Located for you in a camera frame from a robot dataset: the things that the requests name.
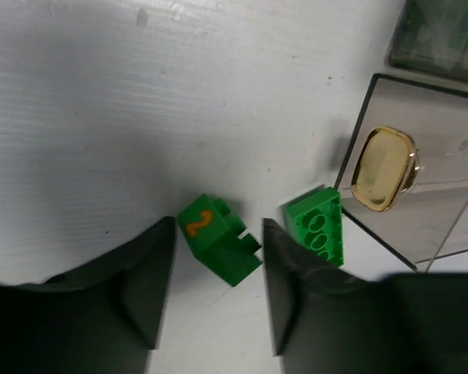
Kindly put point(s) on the long grey drawer bin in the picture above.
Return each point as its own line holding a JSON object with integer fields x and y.
{"x": 404, "y": 177}

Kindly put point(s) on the smoky grey plastic bin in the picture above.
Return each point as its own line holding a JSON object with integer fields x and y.
{"x": 432, "y": 37}

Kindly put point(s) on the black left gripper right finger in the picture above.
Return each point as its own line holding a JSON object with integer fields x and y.
{"x": 325, "y": 320}

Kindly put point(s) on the green numbered lego brick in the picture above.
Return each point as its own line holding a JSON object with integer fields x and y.
{"x": 219, "y": 239}

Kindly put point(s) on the green long lego brick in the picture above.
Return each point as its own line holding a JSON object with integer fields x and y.
{"x": 314, "y": 220}

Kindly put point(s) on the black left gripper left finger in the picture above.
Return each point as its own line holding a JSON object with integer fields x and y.
{"x": 101, "y": 317}

